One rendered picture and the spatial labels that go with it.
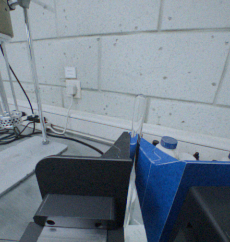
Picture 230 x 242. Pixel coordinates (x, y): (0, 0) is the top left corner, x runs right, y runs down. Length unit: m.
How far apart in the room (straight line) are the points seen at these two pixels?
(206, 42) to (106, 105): 0.42
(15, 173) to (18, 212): 0.13
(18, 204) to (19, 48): 0.78
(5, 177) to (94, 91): 0.45
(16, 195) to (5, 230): 0.08
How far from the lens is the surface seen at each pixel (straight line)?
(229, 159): 0.49
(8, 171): 0.52
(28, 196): 0.43
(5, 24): 0.46
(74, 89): 0.65
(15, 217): 0.41
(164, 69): 0.51
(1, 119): 0.48
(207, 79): 0.53
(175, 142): 0.41
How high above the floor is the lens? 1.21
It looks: 21 degrees down
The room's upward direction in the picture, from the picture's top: 3 degrees clockwise
